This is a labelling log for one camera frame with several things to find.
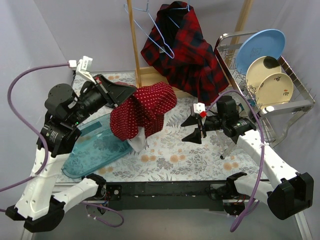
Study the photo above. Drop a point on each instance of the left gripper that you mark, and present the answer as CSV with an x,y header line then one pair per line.
x,y
107,92

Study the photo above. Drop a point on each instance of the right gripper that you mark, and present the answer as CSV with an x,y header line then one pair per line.
x,y
200,126

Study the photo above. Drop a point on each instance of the red polka dot cloth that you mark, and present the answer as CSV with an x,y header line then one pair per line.
x,y
142,114

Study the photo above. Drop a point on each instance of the red plaid skirt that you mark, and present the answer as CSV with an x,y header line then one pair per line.
x,y
195,68

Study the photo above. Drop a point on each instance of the blue wire hanger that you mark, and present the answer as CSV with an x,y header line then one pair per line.
x,y
176,14
155,36

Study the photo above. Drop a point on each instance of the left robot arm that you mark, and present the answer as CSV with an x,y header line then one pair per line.
x,y
39,208

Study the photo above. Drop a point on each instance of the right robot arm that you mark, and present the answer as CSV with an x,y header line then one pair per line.
x,y
287,191

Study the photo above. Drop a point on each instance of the wooden hanger stand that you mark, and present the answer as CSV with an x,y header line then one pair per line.
x,y
146,76

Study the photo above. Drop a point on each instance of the pink dotted plate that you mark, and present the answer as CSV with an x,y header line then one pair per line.
x,y
121,83

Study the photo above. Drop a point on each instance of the floral tablecloth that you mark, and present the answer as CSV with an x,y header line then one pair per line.
x,y
166,158

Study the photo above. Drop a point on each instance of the blue white cup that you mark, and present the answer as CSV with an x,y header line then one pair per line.
x,y
241,110

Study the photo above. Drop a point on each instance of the teal plastic tray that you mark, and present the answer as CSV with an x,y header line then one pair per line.
x,y
96,147

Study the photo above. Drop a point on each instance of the metal dish rack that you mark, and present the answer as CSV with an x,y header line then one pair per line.
x,y
278,118

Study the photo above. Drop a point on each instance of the cream plate black spot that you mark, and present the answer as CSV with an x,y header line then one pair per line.
x,y
260,69

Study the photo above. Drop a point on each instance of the cream plate with flower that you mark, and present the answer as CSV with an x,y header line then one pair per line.
x,y
275,89

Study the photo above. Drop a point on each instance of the blue plate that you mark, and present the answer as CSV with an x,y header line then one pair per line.
x,y
268,42

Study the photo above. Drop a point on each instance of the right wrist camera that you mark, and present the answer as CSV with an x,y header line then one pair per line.
x,y
198,109

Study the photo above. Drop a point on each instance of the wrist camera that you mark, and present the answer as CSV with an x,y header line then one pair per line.
x,y
198,109
82,67

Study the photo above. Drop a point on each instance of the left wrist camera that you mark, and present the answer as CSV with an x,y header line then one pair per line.
x,y
82,67

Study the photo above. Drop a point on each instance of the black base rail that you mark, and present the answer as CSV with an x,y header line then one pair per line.
x,y
211,195

